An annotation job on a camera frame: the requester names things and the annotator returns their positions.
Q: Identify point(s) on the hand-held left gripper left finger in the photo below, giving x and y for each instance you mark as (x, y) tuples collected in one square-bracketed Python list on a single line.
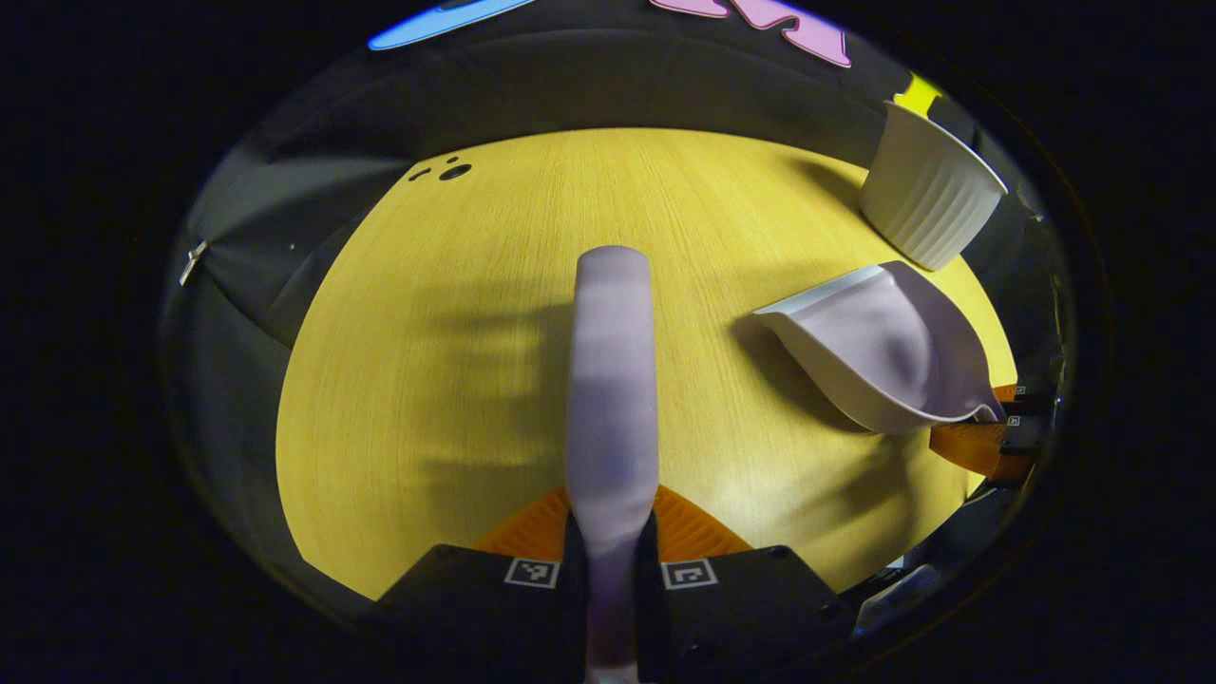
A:
[(494, 608)]

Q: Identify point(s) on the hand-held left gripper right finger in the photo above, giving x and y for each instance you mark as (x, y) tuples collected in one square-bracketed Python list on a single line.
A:
[(741, 608)]

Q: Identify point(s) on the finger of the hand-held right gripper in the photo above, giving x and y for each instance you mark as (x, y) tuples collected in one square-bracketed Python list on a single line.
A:
[(1021, 394), (978, 446)]

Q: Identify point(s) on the pink dustpan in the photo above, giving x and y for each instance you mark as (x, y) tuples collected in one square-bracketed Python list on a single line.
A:
[(883, 351)]

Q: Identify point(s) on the white ribbed garbage bin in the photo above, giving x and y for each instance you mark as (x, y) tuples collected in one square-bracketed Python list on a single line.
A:
[(926, 199)]

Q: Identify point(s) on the small pink broom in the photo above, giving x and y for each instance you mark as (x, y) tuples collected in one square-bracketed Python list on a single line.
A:
[(613, 380)]

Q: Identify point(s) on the white cloth clip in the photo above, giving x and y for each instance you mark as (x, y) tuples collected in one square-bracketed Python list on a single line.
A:
[(193, 263)]

